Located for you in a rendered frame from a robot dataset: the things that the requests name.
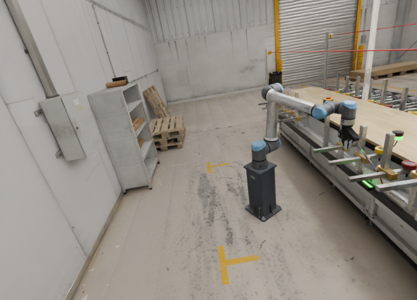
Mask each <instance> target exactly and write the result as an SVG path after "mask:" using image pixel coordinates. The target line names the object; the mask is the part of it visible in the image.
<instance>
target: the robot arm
mask: <svg viewBox="0 0 417 300"><path fill-rule="evenodd" d="M282 93H283V87H282V85H281V84H279V83H274V84H271V85H268V86H265V87H264V88H263V89H262V91H261V95H262V98H263V99H264V100H266V101H268V102H267V122H266V135H265V136H264V140H257V141H254V142H252V144H251V152H252V162H251V167H252V168H253V169H256V170H263V169H266V168H268V167H269V163H268V161H267V159H266V155H267V154H269V153H271V152H273V151H275V150H277V149H278V148H280V139H279V138H278V136H277V122H278V114H279V104H282V105H286V106H288V107H291V108H294V109H297V110H299V111H302V112H305V113H309V114H311V115H313V117H314V118H316V119H318V120H320V119H323V118H325V117H327V116H329V115H331V114H333V113H335V114H340V115H341V125H342V129H341V130H338V137H339V138H341V139H342V140H341V145H342V146H343V148H344V149H345V150H346V151H347V150H348V149H349V148H350V147H351V145H352V144H353V142H354V141H358V140H359V139H360V137H359V136H358V135H357V133H356V132H355V131H354V130H353V129H352V128H351V127H353V125H354V124H355V122H356V110H357V102H355V101H353V100H345V101H343V102H334V101H326V102H325V103H324V104H323V105H319V104H314V103H312V102H308V101H306V100H302V99H298V98H295V97H292V96H289V95H285V94H282Z"/></svg>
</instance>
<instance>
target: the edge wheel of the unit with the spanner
mask: <svg viewBox="0 0 417 300"><path fill-rule="evenodd" d="M401 167H402V168H404V169H407V170H416V167H417V163H416V162H414V161H402V163H401Z"/></svg>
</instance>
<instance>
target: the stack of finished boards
mask: <svg viewBox="0 0 417 300"><path fill-rule="evenodd" d="M411 69H417V61H405V62H401V63H394V64H388V65H383V66H377V67H373V68H372V70H371V75H370V76H371V77H372V76H378V75H383V74H389V73H395V72H400V71H406V70H411ZM349 76H354V77H358V76H360V77H363V78H364V76H365V69H359V70H355V71H350V72H349Z"/></svg>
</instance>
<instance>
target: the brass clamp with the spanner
mask: <svg viewBox="0 0 417 300"><path fill-rule="evenodd" d="M377 168H378V169H379V170H378V172H385V173H387V176H386V179H388V180H389V181H392V180H397V179H398V173H396V172H395V174H392V171H393V170H392V169H390V168H389V169H383V168H381V167H380V165H378V166H377Z"/></svg>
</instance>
